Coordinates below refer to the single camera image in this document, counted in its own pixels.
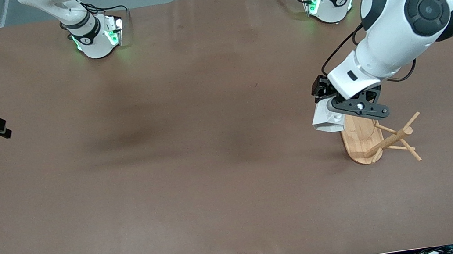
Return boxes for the white faceted cup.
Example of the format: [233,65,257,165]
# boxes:
[309,97,348,136]

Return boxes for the wooden cup rack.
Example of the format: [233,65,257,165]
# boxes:
[338,104,427,172]

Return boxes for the black right base cable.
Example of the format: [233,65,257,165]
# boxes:
[56,0,132,36]

